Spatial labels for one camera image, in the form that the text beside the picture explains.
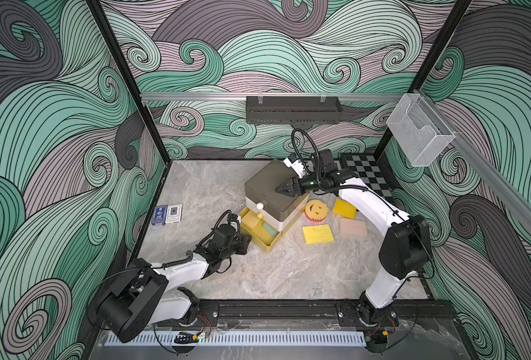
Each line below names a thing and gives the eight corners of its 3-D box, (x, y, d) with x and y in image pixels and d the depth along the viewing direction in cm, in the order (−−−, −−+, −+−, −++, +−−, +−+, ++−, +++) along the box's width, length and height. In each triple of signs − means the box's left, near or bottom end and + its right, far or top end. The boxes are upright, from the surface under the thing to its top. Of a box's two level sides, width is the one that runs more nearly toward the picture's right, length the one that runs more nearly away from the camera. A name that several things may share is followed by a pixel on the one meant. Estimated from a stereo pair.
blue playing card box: (153, 226, 97) (151, 223, 95) (156, 209, 103) (154, 205, 101) (165, 225, 98) (163, 222, 96) (167, 207, 104) (165, 204, 102)
